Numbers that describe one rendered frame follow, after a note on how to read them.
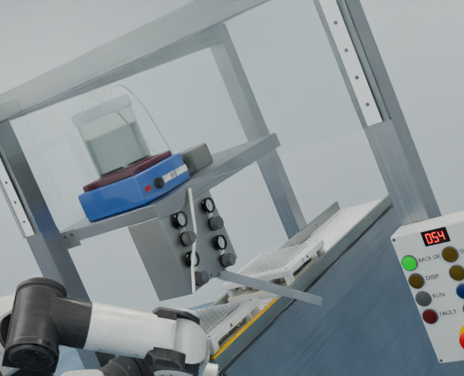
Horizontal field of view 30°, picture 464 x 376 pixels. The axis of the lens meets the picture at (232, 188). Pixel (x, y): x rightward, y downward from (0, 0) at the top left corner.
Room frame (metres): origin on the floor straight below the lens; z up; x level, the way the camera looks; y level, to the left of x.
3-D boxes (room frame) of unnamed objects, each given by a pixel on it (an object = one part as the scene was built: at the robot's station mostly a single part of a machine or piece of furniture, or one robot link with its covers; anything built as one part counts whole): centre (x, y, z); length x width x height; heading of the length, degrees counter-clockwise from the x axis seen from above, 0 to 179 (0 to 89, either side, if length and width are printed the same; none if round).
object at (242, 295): (2.57, -0.03, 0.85); 0.24 x 0.24 x 0.02; 55
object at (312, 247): (2.57, -0.03, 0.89); 0.25 x 0.24 x 0.02; 55
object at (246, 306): (2.23, 0.22, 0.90); 0.25 x 0.24 x 0.02; 54
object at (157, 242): (2.10, 0.16, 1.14); 0.22 x 0.11 x 0.20; 144
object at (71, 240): (2.14, 0.42, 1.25); 0.05 x 0.01 x 0.04; 54
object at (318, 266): (2.55, -0.18, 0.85); 1.32 x 0.02 x 0.03; 144
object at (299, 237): (2.71, 0.04, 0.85); 1.32 x 0.02 x 0.03; 144
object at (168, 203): (2.34, 0.15, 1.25); 0.62 x 0.38 x 0.04; 144
